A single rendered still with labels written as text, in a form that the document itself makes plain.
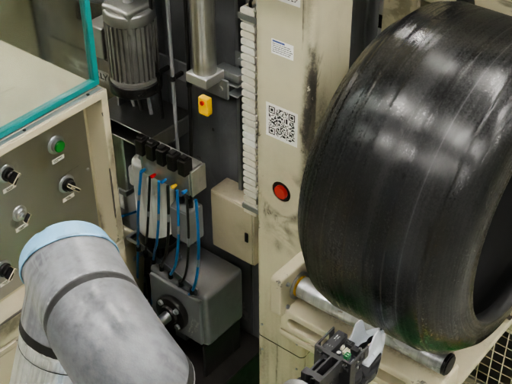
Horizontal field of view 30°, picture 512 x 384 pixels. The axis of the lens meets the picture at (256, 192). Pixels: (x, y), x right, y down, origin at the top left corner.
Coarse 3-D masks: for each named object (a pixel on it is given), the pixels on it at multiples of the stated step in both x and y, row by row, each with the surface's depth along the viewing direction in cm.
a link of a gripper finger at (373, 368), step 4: (380, 356) 159; (376, 360) 158; (380, 360) 160; (372, 364) 157; (376, 364) 158; (364, 368) 157; (368, 368) 157; (372, 368) 157; (376, 368) 157; (364, 372) 156; (368, 372) 156; (372, 372) 156; (376, 372) 157; (364, 376) 155; (368, 376) 155; (372, 376) 156; (364, 380) 155; (368, 380) 156; (372, 380) 156
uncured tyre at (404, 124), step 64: (384, 64) 150; (448, 64) 147; (320, 128) 156; (384, 128) 146; (448, 128) 142; (320, 192) 152; (384, 192) 146; (448, 192) 141; (320, 256) 158; (384, 256) 148; (448, 256) 144; (384, 320) 158; (448, 320) 152
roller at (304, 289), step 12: (300, 288) 189; (312, 288) 188; (312, 300) 188; (324, 300) 186; (336, 312) 185; (348, 324) 184; (396, 348) 178; (408, 348) 176; (420, 360) 176; (432, 360) 174; (444, 360) 173; (444, 372) 173
